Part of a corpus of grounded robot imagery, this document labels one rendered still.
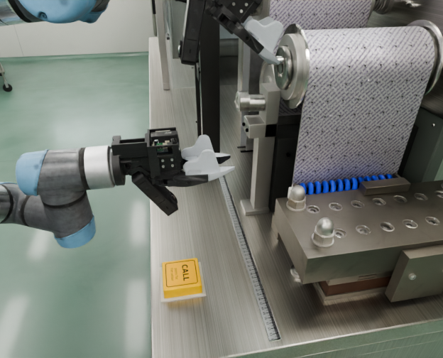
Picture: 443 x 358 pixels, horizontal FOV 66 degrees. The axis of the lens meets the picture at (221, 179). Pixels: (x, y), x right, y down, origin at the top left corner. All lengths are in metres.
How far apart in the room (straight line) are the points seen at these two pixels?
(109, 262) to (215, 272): 1.38
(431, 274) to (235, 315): 0.34
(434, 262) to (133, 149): 0.53
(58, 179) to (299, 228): 0.41
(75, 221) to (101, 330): 1.15
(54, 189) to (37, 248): 1.66
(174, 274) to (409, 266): 0.40
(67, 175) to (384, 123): 0.58
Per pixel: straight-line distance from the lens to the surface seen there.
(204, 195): 0.89
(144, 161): 0.61
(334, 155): 0.71
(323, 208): 0.66
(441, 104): 0.85
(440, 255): 0.67
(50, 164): 0.62
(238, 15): 0.59
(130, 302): 1.83
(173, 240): 0.77
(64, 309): 1.91
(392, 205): 0.72
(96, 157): 0.60
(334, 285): 0.66
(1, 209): 0.71
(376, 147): 0.75
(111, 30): 6.23
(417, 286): 0.71
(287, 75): 0.63
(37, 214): 0.71
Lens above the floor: 1.42
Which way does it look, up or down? 33 degrees down
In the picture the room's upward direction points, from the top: straight up
